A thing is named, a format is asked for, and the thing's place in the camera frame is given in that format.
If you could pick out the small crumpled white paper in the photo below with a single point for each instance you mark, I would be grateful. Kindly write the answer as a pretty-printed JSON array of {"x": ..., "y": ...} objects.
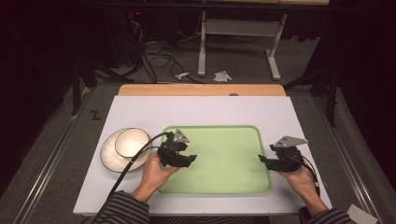
[{"x": 182, "y": 75}]

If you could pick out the white metal desk frame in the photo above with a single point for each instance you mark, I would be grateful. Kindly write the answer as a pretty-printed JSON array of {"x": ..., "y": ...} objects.
[{"x": 239, "y": 27}]

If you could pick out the small grey knob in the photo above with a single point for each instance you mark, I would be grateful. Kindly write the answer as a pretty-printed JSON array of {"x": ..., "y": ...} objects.
[{"x": 233, "y": 94}]

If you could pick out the white plate dark rim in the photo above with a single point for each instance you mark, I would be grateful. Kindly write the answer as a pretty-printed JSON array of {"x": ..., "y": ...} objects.
[{"x": 112, "y": 158}]

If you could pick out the person's right hand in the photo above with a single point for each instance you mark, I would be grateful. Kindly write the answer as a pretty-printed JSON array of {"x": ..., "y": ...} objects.
[{"x": 300, "y": 182}]

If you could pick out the person's left hand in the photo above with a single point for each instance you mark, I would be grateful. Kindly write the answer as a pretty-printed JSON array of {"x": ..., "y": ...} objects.
[{"x": 155, "y": 177}]

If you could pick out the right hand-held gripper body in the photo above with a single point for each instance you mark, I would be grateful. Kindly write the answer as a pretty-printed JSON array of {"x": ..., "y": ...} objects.
[{"x": 288, "y": 155}]

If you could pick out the green tray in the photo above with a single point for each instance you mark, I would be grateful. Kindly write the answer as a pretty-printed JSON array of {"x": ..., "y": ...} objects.
[{"x": 224, "y": 161}]

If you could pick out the metal floor rail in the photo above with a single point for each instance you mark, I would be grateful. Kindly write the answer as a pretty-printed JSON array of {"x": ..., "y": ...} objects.
[
  {"x": 342, "y": 149},
  {"x": 46, "y": 169}
]

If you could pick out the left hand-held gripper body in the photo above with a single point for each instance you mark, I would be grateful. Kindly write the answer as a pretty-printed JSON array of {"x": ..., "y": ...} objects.
[{"x": 169, "y": 151}]

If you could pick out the crumpled white tissue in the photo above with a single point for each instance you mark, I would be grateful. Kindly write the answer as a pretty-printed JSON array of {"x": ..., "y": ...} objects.
[{"x": 222, "y": 76}]

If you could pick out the white table mat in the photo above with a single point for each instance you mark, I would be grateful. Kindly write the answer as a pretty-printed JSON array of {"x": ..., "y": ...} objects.
[{"x": 218, "y": 110}]

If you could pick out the white paper sheet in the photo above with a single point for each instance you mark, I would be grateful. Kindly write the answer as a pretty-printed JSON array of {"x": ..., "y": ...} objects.
[{"x": 362, "y": 215}]

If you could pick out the white bowl dark rim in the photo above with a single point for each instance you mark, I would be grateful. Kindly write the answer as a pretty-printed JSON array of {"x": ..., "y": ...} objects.
[{"x": 132, "y": 143}]

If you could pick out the black metal stand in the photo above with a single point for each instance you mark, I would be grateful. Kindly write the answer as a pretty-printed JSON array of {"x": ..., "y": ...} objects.
[
  {"x": 75, "y": 93},
  {"x": 332, "y": 99}
]

